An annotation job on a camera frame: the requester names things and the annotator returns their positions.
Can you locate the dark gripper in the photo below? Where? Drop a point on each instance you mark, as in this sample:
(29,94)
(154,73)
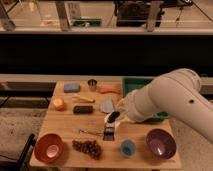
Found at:
(113,117)

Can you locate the dark brush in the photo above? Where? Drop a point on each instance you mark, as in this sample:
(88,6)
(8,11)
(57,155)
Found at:
(109,131)

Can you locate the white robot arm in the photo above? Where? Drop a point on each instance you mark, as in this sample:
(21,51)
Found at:
(177,94)

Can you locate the blue plastic cup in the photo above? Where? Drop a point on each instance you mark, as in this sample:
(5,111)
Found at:
(128,148)

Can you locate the small metal cup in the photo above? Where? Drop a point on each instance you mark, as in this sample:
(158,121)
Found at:
(92,83)

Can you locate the grey blue cloth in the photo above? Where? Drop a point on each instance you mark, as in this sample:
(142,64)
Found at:
(107,106)

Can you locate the white round container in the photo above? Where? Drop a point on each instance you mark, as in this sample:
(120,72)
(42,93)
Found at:
(107,118)

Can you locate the orange carrot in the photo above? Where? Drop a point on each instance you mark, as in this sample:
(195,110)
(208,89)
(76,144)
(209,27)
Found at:
(108,90)

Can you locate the green plastic tray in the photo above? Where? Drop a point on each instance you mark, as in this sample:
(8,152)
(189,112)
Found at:
(130,84)

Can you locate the black rectangular block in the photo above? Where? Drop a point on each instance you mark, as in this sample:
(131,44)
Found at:
(83,109)

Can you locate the small metal tool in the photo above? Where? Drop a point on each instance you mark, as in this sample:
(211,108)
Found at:
(80,131)

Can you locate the bunch of dark grapes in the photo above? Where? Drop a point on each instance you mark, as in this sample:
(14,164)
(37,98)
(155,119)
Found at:
(91,148)

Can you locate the yellow banana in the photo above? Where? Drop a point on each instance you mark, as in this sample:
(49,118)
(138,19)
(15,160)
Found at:
(80,99)

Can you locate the blue sponge block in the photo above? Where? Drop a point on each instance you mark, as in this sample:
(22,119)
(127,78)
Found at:
(71,87)

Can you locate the purple bowl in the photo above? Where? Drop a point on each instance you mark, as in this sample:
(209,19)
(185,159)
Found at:
(161,143)

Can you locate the orange fruit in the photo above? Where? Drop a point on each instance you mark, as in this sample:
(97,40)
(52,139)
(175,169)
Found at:
(58,104)

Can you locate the orange bowl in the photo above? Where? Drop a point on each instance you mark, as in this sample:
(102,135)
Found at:
(48,148)

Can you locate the black chair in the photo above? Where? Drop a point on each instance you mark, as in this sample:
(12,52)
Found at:
(30,142)

